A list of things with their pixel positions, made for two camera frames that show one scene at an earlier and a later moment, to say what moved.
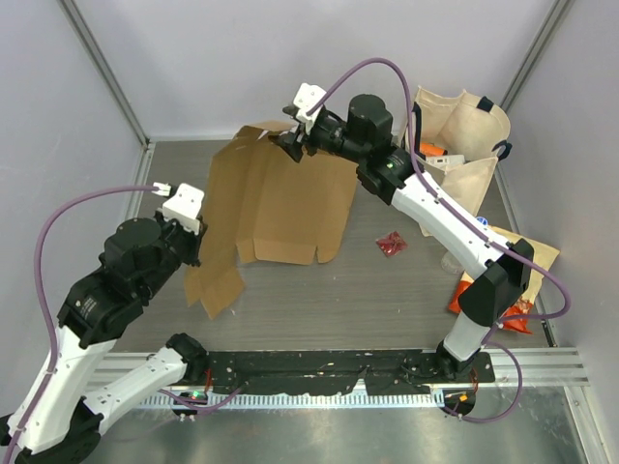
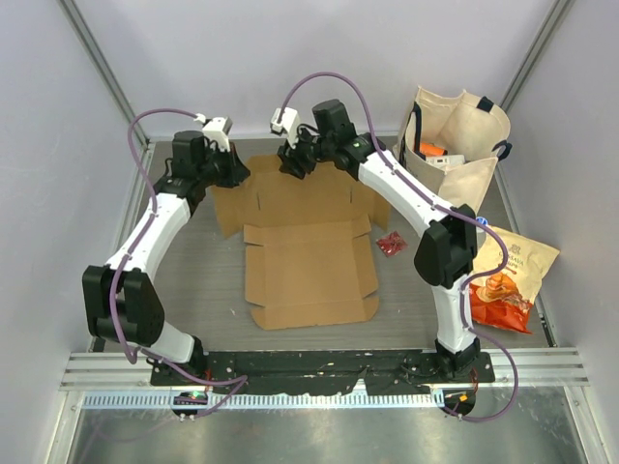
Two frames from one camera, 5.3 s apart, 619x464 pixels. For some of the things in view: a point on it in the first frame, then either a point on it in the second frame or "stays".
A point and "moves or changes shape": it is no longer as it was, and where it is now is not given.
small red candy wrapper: (392, 245) stays
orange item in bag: (429, 150) stays
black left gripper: (196, 238) to (238, 172)
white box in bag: (447, 159) stays
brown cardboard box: (264, 206) moves or changes shape
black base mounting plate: (387, 372) stays
